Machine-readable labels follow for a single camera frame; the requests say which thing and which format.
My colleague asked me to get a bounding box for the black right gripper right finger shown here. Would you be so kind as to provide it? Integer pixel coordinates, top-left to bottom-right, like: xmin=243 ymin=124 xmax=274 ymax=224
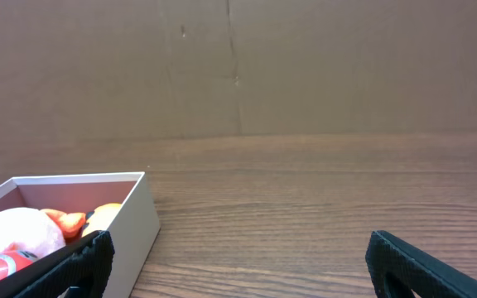
xmin=365 ymin=230 xmax=477 ymax=298

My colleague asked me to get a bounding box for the white and yellow chick plush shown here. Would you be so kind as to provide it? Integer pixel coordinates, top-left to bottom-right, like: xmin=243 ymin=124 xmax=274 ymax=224
xmin=0 ymin=207 xmax=86 ymax=258

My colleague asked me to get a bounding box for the orange dog figurine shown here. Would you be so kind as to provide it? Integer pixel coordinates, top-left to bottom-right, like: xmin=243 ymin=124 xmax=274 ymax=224
xmin=81 ymin=203 xmax=122 ymax=237

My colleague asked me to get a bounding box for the white box with pink inside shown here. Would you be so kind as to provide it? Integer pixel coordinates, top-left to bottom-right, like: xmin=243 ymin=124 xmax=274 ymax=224
xmin=0 ymin=171 xmax=160 ymax=298

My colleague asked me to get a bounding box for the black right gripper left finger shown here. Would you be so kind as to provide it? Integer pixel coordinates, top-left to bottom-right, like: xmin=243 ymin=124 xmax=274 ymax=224
xmin=0 ymin=231 xmax=115 ymax=298

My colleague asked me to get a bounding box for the brown cardboard wall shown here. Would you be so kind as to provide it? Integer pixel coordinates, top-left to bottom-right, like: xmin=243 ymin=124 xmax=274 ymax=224
xmin=0 ymin=1 xmax=477 ymax=144

